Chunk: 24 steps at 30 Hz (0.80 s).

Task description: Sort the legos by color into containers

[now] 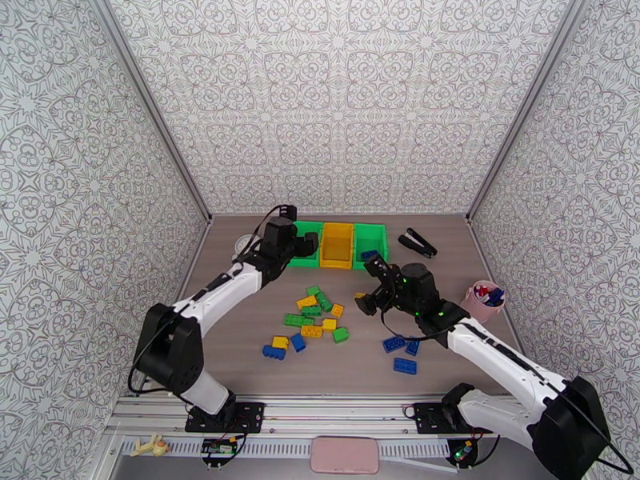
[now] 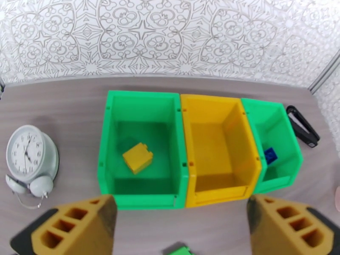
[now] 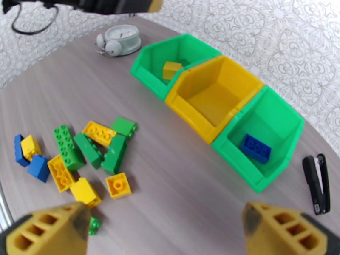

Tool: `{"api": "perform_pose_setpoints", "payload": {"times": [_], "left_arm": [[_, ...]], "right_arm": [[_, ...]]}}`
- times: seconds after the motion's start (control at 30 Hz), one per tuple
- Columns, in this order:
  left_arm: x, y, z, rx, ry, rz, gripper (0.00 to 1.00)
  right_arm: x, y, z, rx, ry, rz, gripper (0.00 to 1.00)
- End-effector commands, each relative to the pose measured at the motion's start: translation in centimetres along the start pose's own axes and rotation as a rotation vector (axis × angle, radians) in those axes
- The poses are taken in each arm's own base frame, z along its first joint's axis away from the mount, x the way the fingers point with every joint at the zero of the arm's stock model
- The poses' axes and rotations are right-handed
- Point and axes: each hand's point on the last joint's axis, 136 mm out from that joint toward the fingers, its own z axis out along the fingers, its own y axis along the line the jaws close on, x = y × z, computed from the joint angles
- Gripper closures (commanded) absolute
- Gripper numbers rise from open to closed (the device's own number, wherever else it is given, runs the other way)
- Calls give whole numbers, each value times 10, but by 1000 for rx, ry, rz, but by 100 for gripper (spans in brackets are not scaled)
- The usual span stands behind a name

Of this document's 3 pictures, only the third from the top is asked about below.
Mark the green plastic storage bin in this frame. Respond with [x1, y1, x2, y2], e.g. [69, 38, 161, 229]
[211, 85, 306, 194]
[129, 33, 223, 102]

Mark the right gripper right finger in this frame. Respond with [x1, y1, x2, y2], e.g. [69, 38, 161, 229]
[242, 201, 329, 255]

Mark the yellow plastic storage bin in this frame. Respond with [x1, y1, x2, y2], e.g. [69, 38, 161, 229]
[164, 55, 265, 145]

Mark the yellow two-by-four lego brick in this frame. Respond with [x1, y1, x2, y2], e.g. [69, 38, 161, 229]
[47, 154, 76, 193]
[82, 121, 117, 147]

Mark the black stapler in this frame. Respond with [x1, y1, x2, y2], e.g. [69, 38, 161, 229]
[302, 153, 331, 216]

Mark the green two-by-four lego brick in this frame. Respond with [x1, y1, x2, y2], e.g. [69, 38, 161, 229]
[73, 132, 103, 170]
[101, 134, 128, 176]
[54, 125, 86, 172]

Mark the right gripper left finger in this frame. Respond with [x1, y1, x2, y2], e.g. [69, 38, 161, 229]
[6, 201, 93, 255]

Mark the white twin-bell alarm clock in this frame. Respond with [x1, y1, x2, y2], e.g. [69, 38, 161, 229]
[95, 24, 142, 57]

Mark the green two-by-two lego brick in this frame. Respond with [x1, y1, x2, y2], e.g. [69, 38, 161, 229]
[88, 216, 102, 236]
[110, 116, 138, 139]

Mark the long aluminium mounting rail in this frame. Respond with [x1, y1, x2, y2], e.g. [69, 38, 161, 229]
[0, 180, 14, 232]

